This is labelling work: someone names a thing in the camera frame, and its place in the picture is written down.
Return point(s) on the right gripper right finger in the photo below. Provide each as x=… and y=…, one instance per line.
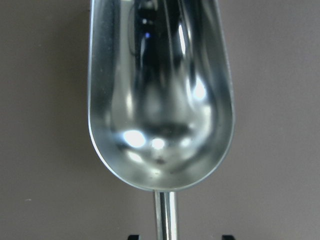
x=227, y=237

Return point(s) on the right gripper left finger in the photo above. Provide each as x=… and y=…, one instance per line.
x=133, y=237

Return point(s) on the silver metal ice scoop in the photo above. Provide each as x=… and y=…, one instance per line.
x=160, y=100

